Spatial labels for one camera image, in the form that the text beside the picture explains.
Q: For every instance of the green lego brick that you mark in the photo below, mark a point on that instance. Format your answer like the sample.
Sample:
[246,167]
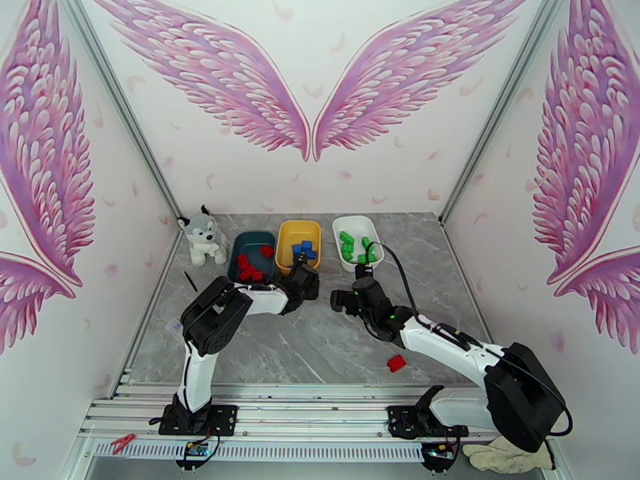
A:
[361,257]
[366,241]
[346,251]
[345,237]

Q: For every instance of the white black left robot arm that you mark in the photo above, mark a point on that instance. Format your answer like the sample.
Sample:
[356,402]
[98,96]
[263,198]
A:
[210,318]

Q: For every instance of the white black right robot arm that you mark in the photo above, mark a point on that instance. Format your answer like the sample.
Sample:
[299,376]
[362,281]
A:
[450,343]

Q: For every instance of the yellow plastic bin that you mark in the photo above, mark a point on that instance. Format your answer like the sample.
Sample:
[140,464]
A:
[290,233]

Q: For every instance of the teal plastic bin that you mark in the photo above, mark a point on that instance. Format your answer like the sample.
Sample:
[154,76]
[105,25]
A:
[250,241]

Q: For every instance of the white plastic bin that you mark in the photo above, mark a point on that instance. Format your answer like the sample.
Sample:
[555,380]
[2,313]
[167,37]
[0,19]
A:
[357,226]

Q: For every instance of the thin black pen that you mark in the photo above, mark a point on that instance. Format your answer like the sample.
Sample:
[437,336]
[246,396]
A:
[190,281]

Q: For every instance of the grey white husky plush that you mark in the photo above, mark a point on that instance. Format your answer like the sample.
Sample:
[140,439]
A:
[202,238]

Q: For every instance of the small clear plastic piece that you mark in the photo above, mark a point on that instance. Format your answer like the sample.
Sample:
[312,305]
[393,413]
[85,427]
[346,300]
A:
[175,326]

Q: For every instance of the small controller circuit board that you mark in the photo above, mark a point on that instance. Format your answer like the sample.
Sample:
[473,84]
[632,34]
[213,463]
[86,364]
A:
[439,451]
[196,449]

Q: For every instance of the white work glove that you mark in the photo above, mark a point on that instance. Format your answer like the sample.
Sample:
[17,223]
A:
[505,456]

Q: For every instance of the red plastic clip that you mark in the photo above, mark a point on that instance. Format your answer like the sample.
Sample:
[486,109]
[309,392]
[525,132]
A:
[122,442]

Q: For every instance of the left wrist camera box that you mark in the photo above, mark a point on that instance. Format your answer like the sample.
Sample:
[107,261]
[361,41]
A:
[301,271]

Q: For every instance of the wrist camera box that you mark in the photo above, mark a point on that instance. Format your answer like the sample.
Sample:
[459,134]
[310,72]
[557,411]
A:
[364,271]
[301,271]

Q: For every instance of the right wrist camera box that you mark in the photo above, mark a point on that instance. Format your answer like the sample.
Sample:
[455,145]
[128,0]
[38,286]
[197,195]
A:
[364,271]

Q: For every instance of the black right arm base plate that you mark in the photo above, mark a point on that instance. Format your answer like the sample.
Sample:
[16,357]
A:
[400,421]

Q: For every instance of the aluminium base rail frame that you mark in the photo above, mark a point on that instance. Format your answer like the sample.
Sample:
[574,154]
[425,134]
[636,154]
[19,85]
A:
[310,408]

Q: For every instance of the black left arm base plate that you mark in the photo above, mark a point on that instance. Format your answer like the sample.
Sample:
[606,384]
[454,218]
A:
[222,418]

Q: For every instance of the aluminium frame post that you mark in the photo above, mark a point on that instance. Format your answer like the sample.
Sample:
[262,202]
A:
[125,108]

